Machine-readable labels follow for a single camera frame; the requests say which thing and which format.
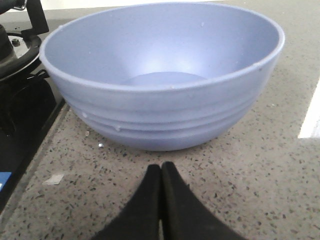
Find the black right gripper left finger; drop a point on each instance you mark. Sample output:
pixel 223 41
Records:
pixel 139 219

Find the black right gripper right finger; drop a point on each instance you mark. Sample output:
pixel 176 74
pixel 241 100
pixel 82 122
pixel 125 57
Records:
pixel 186 218

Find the light blue plastic bowl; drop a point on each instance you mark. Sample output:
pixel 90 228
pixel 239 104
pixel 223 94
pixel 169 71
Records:
pixel 163 76

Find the blue sticker on cooktop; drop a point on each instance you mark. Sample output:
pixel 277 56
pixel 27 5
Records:
pixel 4 177

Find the black glass gas cooktop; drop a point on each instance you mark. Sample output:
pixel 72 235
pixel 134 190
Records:
pixel 29 104

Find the black pan support grate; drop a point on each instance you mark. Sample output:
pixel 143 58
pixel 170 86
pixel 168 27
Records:
pixel 20 49

